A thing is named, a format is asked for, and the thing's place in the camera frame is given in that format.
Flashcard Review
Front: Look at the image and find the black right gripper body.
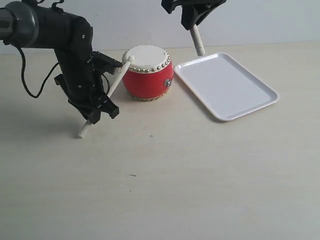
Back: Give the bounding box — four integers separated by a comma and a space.
161, 0, 226, 14

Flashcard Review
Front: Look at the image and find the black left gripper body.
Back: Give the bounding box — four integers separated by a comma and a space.
54, 49, 119, 119

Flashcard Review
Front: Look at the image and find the wooden drumstick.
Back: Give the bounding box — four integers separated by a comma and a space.
78, 55, 135, 139
189, 24, 206, 57

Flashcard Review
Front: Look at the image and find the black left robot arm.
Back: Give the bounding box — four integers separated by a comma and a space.
0, 0, 122, 124

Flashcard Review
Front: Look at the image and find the small red drum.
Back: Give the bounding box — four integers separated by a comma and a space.
122, 44, 174, 101

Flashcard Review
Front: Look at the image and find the white rectangular plastic tray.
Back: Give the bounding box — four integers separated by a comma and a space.
174, 52, 280, 122

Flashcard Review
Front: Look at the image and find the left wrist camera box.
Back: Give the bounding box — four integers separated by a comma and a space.
91, 51, 123, 75

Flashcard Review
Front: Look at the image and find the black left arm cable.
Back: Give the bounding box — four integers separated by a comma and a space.
14, 44, 61, 99

